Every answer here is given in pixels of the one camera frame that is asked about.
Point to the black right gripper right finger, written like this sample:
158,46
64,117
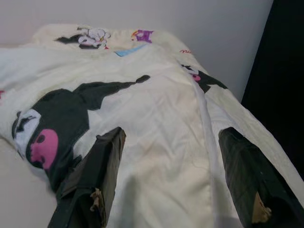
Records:
256,185

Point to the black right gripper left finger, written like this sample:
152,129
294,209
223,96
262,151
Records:
95,178

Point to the cream cartoon print blanket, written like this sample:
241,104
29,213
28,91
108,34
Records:
166,107

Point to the cream sheeted mattress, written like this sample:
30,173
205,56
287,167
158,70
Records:
19,190

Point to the tall black wardrobe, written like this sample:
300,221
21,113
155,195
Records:
280,71

